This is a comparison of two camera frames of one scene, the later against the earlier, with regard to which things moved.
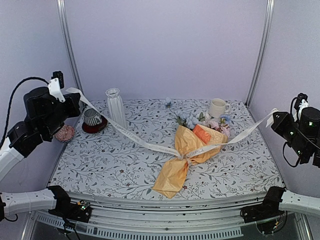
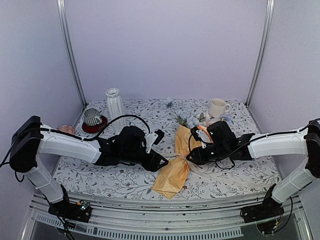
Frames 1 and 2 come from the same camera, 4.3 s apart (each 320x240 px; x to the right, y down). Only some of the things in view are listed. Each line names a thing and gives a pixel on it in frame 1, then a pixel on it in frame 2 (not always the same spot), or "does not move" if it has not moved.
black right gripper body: x=296 y=141 → x=220 y=152
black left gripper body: x=53 y=120 → x=130 y=157
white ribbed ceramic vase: x=116 y=106 does not move
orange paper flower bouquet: x=195 y=132 does not move
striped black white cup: x=92 y=117 does not move
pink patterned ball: x=65 y=133 does not move
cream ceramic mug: x=218 y=107 does not move
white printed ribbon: x=189 y=155 → x=195 y=167
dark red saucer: x=92 y=129 does not move
